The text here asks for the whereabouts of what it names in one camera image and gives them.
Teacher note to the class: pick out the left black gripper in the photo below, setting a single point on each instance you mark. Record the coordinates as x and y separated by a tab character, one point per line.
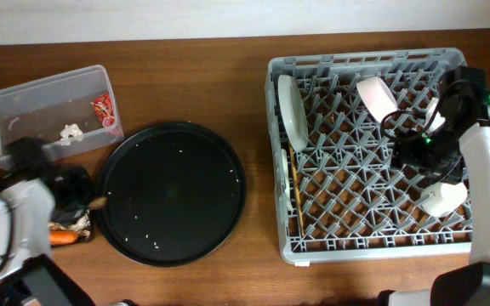
86	185

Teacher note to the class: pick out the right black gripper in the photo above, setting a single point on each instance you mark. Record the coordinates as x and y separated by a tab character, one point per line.
404	150

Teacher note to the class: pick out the cream white cup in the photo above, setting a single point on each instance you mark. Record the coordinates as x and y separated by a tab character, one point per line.
443	198

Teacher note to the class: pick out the orange carrot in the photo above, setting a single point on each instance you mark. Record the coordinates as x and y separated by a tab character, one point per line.
62	238

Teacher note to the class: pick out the white tissue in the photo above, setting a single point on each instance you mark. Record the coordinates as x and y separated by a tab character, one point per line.
72	131

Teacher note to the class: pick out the white bowl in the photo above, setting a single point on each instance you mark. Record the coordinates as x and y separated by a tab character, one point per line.
377	97

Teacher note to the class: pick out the red snack wrapper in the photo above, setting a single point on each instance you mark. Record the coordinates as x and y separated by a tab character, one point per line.
103	109

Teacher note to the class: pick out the round black tray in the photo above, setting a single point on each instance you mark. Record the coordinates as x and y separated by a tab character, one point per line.
174	193

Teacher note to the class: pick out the wooden chopstick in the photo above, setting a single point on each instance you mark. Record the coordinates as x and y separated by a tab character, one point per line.
296	190

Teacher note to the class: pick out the grey plate with food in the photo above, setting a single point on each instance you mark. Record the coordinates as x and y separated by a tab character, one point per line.
292	112

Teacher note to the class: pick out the brown food scrap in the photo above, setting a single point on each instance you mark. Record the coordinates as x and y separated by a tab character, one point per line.
97	203

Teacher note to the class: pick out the white plastic fork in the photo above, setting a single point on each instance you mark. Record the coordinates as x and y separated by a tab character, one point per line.
286	184

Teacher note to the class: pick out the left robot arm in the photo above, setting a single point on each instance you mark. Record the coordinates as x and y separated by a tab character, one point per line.
35	192

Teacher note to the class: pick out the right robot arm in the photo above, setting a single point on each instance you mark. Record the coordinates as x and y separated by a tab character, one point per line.
465	104

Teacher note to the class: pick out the grey dishwasher rack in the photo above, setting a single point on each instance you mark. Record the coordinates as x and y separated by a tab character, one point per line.
355	206

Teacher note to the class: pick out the black rectangular tray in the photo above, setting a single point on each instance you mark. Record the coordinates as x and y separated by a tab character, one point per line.
73	192

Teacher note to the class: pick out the rice and food scraps pile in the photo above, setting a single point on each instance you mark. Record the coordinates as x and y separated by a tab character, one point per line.
82	227

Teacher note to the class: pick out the clear plastic bin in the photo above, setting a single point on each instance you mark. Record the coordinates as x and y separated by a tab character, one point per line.
42	108

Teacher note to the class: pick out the white label sticker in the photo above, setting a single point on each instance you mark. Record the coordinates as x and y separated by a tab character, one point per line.
302	264

